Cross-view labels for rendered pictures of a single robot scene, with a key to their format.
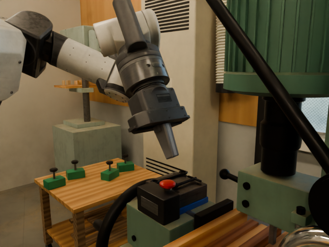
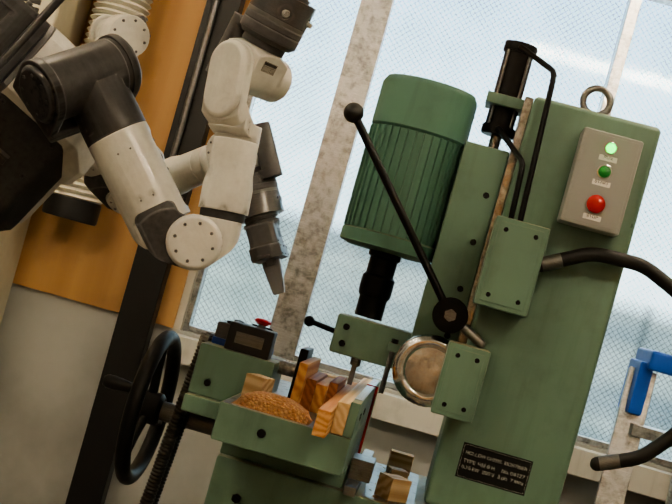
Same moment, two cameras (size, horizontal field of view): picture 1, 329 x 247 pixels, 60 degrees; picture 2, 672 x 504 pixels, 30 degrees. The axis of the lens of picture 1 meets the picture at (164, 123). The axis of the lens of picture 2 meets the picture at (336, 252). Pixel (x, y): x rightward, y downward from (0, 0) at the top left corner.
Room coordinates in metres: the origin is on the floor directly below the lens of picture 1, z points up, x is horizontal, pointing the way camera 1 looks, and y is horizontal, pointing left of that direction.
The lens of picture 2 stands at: (-1.15, 1.45, 1.14)
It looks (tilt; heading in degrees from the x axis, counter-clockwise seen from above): 1 degrees up; 316
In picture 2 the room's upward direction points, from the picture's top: 16 degrees clockwise
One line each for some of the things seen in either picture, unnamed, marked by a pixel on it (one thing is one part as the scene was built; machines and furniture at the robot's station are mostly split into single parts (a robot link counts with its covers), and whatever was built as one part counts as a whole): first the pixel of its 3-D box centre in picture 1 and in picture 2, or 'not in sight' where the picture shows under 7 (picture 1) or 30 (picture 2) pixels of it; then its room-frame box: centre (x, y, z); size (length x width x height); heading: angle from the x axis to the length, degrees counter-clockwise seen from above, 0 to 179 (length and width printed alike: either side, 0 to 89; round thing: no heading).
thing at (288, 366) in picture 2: (201, 223); (284, 368); (0.48, -0.07, 0.95); 0.09 x 0.07 x 0.09; 131
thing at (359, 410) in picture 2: not in sight; (364, 404); (0.36, -0.17, 0.93); 0.60 x 0.02 x 0.06; 131
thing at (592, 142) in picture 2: not in sight; (599, 182); (0.09, -0.28, 1.40); 0.10 x 0.06 x 0.16; 41
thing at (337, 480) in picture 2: not in sight; (297, 444); (0.47, -0.14, 0.82); 0.40 x 0.21 x 0.04; 131
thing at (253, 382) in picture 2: not in sight; (258, 387); (0.41, 0.05, 0.92); 0.04 x 0.03 x 0.04; 109
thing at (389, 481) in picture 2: not in sight; (393, 487); (0.22, -0.14, 0.82); 0.04 x 0.04 x 0.04; 80
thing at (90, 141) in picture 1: (87, 116); not in sight; (2.62, 0.72, 0.79); 0.62 x 0.48 x 1.58; 43
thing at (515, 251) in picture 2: not in sight; (510, 266); (0.16, -0.20, 1.23); 0.09 x 0.08 x 0.15; 41
